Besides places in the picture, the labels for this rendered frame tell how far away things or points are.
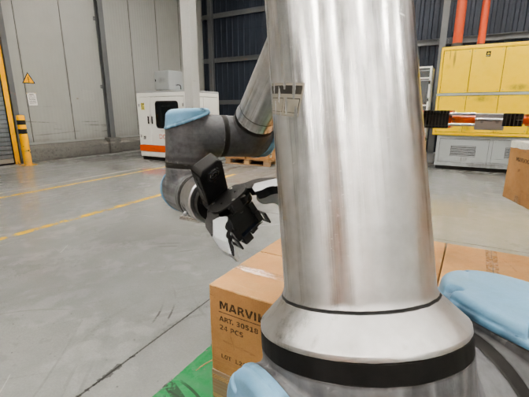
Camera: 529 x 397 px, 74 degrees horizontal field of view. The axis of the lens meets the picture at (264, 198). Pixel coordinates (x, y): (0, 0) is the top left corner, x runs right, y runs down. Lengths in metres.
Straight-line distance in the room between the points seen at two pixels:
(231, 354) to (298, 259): 1.35
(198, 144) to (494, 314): 0.56
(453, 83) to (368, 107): 8.20
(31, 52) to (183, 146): 10.00
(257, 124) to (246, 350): 1.02
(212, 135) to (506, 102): 7.92
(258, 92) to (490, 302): 0.49
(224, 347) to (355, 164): 1.40
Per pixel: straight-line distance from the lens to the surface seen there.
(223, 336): 1.55
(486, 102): 8.42
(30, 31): 10.75
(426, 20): 11.98
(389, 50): 0.25
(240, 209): 0.57
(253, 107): 0.69
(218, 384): 1.72
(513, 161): 2.97
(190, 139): 0.71
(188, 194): 0.66
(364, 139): 0.23
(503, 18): 11.87
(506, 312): 0.36
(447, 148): 8.50
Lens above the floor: 1.22
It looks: 14 degrees down
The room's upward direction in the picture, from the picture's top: straight up
